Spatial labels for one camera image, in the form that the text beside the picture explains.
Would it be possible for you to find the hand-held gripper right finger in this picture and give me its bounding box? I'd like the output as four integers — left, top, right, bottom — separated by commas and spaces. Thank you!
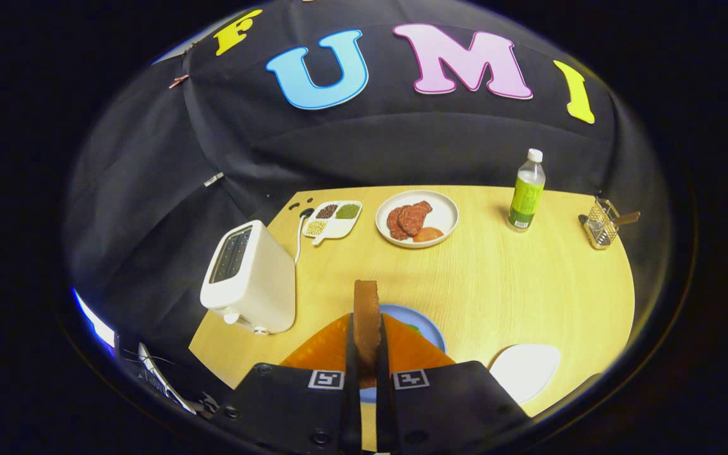
375, 313, 533, 455

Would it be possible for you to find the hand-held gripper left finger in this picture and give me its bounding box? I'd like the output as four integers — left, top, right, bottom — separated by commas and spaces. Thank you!
211, 313, 363, 455

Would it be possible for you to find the toasted bread slice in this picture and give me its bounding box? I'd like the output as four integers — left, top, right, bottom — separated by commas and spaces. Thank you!
353, 280, 382, 389

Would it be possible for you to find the blue plate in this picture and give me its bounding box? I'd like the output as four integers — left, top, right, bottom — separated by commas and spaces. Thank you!
359, 304, 447, 404

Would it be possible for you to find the white oval plate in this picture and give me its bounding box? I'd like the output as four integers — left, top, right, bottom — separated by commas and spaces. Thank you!
489, 344, 562, 405

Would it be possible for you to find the white toaster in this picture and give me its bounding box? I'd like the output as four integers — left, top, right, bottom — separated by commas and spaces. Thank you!
200, 220, 296, 336

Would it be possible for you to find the white divided seasoning tray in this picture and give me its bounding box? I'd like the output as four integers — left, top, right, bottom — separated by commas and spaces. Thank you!
301, 200, 363, 246

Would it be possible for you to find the brown meat slice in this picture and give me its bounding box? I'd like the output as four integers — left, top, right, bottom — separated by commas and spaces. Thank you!
399, 201, 434, 237
387, 205, 409, 241

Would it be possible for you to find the white round plate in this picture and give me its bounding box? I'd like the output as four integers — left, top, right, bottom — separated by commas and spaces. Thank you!
375, 190, 459, 249

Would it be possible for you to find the green label plastic bottle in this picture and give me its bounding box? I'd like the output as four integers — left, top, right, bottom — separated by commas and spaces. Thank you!
507, 149, 547, 233

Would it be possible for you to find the lit computer screen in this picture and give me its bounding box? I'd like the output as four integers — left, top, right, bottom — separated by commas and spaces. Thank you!
73, 289, 116, 348

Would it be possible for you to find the metal wire holder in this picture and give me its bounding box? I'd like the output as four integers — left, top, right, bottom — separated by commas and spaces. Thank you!
579, 197, 621, 250

